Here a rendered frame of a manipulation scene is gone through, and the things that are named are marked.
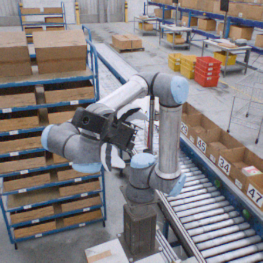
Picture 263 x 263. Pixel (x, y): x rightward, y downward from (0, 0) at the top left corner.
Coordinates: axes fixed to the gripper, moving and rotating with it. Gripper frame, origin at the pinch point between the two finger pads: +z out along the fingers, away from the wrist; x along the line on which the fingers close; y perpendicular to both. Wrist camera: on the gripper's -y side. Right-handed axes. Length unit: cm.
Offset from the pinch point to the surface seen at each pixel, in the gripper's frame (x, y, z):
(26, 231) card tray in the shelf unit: 146, 34, -222
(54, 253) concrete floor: 154, 67, -207
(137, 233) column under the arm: 63, 77, -102
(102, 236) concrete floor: 126, 109, -213
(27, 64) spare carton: -5, -27, -187
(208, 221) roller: 44, 141, -119
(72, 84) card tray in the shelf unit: -7, 13, -213
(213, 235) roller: 50, 140, -106
